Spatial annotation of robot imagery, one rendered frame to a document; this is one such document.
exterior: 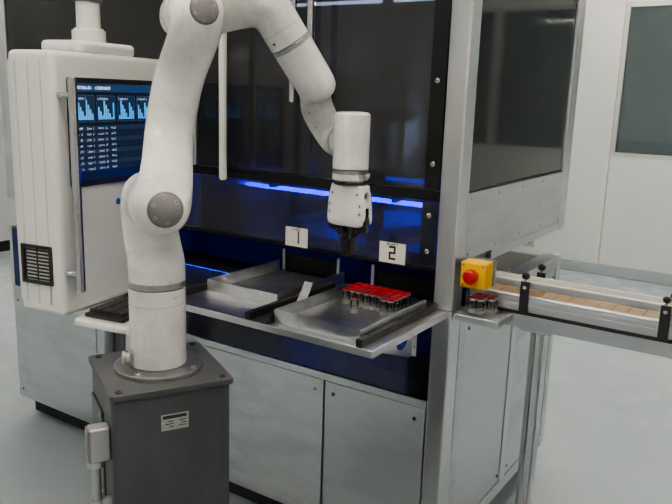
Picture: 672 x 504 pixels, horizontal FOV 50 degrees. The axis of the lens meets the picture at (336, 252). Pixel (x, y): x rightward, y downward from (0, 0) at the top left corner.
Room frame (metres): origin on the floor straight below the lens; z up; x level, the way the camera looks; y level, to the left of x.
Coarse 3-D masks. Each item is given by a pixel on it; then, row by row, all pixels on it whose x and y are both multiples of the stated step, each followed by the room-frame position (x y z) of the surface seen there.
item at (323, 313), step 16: (336, 288) 2.01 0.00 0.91; (288, 304) 1.83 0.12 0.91; (304, 304) 1.89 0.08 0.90; (320, 304) 1.95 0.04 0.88; (336, 304) 1.96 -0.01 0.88; (416, 304) 1.88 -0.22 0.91; (288, 320) 1.76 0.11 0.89; (304, 320) 1.73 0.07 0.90; (320, 320) 1.70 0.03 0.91; (336, 320) 1.81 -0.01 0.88; (352, 320) 1.81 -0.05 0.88; (368, 320) 1.82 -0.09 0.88; (384, 320) 1.73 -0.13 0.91; (336, 336) 1.68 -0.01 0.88; (352, 336) 1.65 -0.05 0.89
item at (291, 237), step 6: (288, 228) 2.23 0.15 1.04; (294, 228) 2.21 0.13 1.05; (300, 228) 2.20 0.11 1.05; (288, 234) 2.23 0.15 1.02; (294, 234) 2.21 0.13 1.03; (300, 234) 2.20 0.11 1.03; (306, 234) 2.19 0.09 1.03; (288, 240) 2.23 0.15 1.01; (294, 240) 2.21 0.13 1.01; (300, 240) 2.20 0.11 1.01; (306, 240) 2.19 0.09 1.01; (300, 246) 2.20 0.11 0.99; (306, 246) 2.19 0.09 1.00
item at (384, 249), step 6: (384, 246) 2.04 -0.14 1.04; (396, 246) 2.02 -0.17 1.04; (402, 246) 2.01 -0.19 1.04; (384, 252) 2.04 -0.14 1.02; (396, 252) 2.02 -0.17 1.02; (402, 252) 2.01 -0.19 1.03; (384, 258) 2.04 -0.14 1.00; (396, 258) 2.02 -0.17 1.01; (402, 258) 2.00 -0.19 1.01; (402, 264) 2.00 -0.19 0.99
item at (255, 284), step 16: (240, 272) 2.18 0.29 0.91; (256, 272) 2.25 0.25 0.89; (272, 272) 2.30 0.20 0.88; (288, 272) 2.31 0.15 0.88; (208, 288) 2.06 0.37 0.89; (224, 288) 2.03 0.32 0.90; (240, 288) 1.99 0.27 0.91; (256, 288) 2.10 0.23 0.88; (272, 288) 2.10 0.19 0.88; (288, 288) 2.11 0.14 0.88
